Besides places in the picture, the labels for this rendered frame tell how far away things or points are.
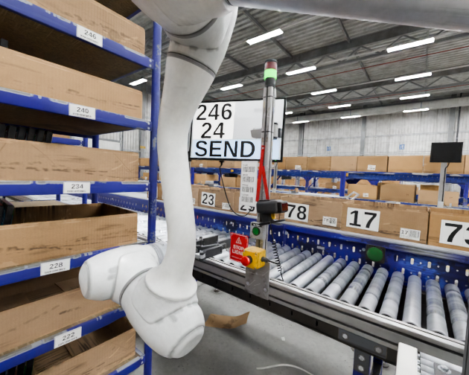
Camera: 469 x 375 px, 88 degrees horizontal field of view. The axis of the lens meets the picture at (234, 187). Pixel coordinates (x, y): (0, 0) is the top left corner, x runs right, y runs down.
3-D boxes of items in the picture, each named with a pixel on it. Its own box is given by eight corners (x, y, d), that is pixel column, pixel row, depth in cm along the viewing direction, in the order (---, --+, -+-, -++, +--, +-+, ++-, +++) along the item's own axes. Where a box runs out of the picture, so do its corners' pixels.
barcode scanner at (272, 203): (282, 227, 90) (281, 199, 91) (255, 226, 97) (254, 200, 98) (290, 225, 95) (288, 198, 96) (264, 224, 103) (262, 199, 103)
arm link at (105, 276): (134, 268, 66) (161, 299, 58) (68, 288, 54) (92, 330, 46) (142, 233, 63) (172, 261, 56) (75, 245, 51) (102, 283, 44)
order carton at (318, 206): (279, 221, 164) (281, 196, 163) (297, 216, 188) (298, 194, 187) (340, 231, 140) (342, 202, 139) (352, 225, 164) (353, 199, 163)
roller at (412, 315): (400, 335, 76) (401, 321, 76) (408, 282, 117) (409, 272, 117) (420, 343, 73) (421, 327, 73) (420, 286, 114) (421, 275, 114)
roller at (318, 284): (301, 299, 96) (301, 287, 96) (337, 265, 137) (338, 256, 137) (313, 304, 93) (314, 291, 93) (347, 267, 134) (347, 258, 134)
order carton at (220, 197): (197, 207, 213) (198, 187, 212) (219, 204, 236) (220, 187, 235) (232, 213, 189) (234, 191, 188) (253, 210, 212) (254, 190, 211)
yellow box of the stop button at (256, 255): (239, 266, 100) (240, 249, 100) (251, 261, 107) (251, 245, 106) (270, 277, 91) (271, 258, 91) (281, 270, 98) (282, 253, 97)
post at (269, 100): (243, 291, 108) (254, 88, 104) (250, 287, 112) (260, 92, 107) (267, 300, 101) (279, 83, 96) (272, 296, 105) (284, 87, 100)
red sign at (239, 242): (228, 259, 113) (230, 231, 112) (230, 258, 113) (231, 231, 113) (257, 268, 103) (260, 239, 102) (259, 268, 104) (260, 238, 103)
